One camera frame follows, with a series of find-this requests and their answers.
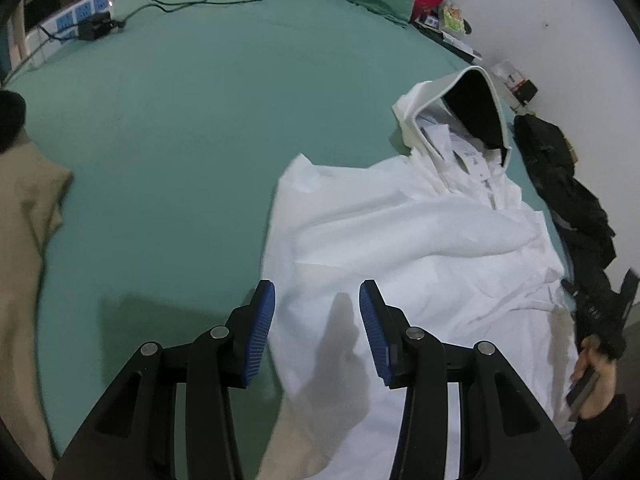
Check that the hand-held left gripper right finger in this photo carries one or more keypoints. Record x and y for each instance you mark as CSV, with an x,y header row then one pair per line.
x,y
372,330

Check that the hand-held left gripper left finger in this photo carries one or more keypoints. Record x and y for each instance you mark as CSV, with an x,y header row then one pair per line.
x,y
260,325

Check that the white hooded jacket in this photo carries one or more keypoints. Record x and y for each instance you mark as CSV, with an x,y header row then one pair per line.
x,y
400,220

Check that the person's right forearm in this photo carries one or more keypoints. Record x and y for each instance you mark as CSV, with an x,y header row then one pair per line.
x,y
600,435

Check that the black clothes pile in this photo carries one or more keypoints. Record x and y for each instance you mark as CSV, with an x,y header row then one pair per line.
x,y
545,160

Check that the person's right hand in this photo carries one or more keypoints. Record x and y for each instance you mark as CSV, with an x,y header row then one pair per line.
x,y
602,385

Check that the cardboard box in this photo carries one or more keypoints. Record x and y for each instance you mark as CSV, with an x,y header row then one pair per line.
x,y
573,152

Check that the black small box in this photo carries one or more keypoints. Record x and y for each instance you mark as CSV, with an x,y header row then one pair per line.
x,y
527,92

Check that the beige garment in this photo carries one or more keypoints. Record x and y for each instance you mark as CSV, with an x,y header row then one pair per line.
x,y
25,235

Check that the white small box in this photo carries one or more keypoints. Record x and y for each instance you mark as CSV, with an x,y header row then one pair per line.
x,y
506,74

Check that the black flat tray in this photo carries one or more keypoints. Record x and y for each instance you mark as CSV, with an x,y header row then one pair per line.
x,y
450,42

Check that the green patterned box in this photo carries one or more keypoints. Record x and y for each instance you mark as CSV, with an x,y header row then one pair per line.
x,y
452,17

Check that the dark cloth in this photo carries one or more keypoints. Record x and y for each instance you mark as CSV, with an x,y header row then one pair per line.
x,y
10,120

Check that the red box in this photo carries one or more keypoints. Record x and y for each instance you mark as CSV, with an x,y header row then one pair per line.
x,y
429,2

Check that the black charger adapter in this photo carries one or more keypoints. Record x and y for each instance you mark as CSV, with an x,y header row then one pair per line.
x,y
97,27

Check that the white power strip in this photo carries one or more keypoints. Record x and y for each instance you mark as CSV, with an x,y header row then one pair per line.
x,y
65,20

